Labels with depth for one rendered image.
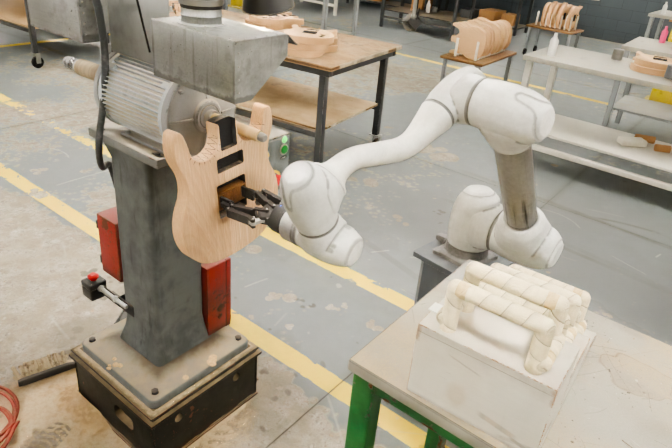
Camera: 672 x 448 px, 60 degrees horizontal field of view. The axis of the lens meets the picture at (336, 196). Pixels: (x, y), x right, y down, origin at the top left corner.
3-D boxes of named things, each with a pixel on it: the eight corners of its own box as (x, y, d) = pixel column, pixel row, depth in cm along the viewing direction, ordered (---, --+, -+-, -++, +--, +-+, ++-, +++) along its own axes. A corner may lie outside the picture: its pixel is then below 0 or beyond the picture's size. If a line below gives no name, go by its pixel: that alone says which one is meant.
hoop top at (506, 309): (442, 294, 107) (446, 280, 106) (450, 287, 110) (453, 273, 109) (550, 342, 97) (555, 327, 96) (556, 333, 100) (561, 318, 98)
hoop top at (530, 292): (461, 276, 113) (465, 262, 112) (468, 269, 116) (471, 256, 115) (564, 319, 103) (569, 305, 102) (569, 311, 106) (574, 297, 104)
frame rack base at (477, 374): (404, 391, 119) (416, 324, 111) (437, 352, 130) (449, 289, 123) (535, 462, 106) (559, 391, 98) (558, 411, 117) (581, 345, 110)
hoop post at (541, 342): (521, 369, 102) (534, 327, 98) (527, 359, 105) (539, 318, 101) (539, 378, 101) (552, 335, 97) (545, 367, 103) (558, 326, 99)
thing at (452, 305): (436, 328, 111) (444, 288, 106) (443, 320, 113) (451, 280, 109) (451, 335, 109) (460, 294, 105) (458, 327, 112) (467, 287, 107)
